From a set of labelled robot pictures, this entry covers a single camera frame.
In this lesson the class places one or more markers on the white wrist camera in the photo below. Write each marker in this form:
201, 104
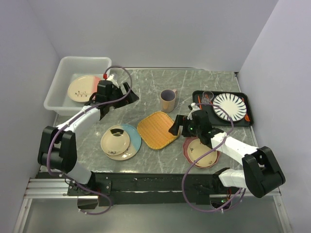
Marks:
112, 78
193, 107

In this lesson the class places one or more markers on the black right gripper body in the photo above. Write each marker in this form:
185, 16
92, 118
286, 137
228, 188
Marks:
194, 130

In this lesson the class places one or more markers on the beige blue large plate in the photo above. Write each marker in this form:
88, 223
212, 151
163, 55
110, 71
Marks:
135, 143

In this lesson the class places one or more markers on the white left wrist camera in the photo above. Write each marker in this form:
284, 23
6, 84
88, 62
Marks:
112, 78

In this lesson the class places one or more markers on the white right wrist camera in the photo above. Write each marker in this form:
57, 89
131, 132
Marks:
193, 107

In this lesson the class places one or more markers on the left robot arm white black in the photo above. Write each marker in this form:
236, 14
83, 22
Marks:
58, 150

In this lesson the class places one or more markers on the orange utensil on tray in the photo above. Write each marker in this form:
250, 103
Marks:
247, 118

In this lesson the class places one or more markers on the pink beige mug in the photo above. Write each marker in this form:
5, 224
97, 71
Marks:
167, 100

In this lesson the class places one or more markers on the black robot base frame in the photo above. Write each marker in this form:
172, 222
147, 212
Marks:
139, 188

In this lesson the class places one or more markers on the black serving tray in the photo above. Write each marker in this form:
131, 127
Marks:
216, 121

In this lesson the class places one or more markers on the pink scalloped plate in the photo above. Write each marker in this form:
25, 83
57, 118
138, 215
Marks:
185, 150

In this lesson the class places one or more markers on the white blue striped plate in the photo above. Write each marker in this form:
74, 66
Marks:
229, 105

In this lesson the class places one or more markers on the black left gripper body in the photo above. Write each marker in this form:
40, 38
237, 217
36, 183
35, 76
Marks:
116, 92

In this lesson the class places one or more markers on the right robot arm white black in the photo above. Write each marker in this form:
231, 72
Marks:
260, 173

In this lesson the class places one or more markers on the wooden bamboo tray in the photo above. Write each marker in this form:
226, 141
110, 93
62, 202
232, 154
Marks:
154, 130

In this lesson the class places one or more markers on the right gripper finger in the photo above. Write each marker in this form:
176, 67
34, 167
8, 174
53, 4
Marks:
180, 120
185, 131

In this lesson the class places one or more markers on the beige flower plate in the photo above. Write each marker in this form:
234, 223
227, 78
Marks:
197, 149

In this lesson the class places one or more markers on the small clear glass cup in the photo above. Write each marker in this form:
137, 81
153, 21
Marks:
208, 93

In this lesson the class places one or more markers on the small beige black-stroke plate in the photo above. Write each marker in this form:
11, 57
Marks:
115, 140

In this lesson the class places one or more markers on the translucent white plastic bin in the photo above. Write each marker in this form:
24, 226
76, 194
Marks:
71, 68

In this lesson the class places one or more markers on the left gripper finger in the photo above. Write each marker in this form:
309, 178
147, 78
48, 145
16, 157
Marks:
131, 97
117, 105

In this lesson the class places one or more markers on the beige pink branch plate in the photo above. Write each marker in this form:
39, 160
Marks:
82, 88

